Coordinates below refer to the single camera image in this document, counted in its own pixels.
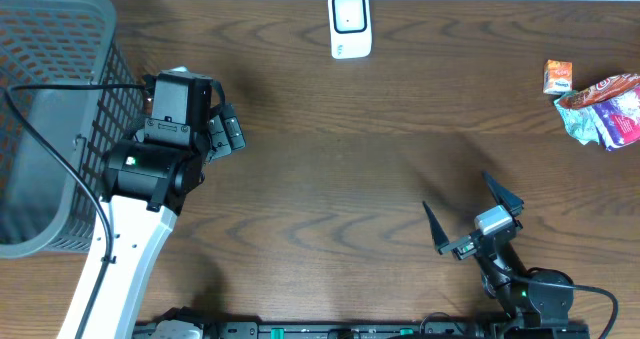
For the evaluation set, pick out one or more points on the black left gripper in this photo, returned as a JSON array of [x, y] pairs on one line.
[[226, 127]]

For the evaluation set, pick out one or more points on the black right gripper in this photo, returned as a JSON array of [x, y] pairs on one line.
[[463, 247]]

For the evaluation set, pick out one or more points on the teal snack packet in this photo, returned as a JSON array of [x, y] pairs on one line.
[[578, 123]]

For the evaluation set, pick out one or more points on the small orange snack box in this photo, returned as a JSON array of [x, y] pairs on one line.
[[557, 78]]

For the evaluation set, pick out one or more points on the pink purple pad package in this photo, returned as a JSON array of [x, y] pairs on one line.
[[617, 120]]

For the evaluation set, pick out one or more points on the orange chocolate bar wrapper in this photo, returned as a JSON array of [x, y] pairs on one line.
[[601, 91]]

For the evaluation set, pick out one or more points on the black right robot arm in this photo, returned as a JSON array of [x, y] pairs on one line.
[[533, 299]]

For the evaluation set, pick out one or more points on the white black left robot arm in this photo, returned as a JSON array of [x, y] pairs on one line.
[[145, 179]]

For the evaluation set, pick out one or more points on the grey plastic basket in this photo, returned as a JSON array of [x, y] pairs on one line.
[[72, 85]]

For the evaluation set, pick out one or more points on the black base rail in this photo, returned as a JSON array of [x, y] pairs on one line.
[[176, 329]]

